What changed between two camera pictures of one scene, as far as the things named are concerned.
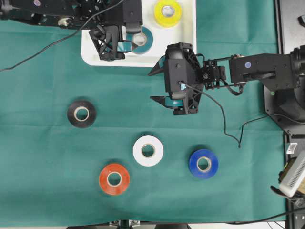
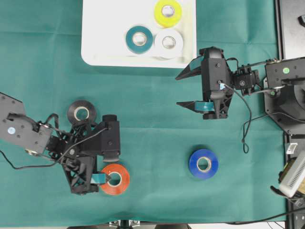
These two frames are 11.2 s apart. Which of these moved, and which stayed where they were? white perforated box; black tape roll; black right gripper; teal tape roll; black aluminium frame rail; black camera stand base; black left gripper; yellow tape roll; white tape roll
Moved: white tape roll; black left gripper; black right gripper
Stayed: black camera stand base; yellow tape roll; white perforated box; black tape roll; teal tape roll; black aluminium frame rail
